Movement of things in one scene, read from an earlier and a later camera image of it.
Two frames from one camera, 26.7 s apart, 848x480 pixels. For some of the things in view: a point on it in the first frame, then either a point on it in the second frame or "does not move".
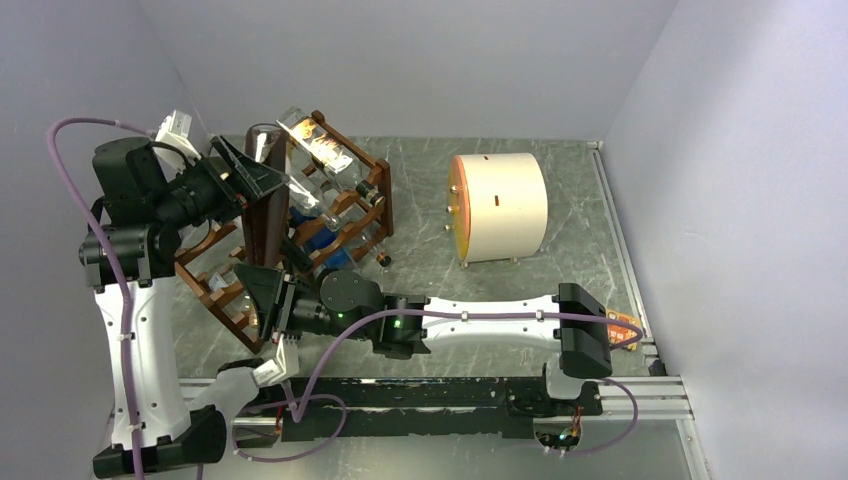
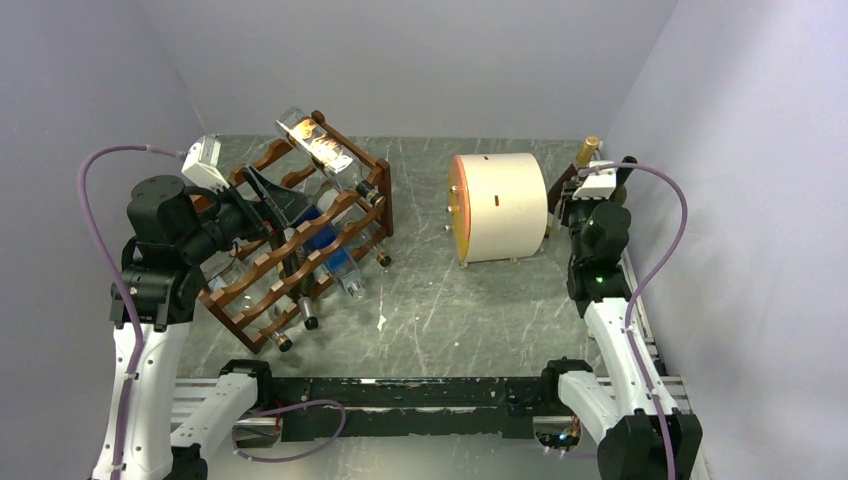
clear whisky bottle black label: x=333 y=157 does not move
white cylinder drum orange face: x=497 y=206 does not move
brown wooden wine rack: x=341 y=212 does not move
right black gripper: x=266 y=287 → x=569 y=204
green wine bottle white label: x=297 y=257 → x=619 y=193
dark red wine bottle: x=265 y=222 → x=583 y=161
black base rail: x=309 y=409 does not move
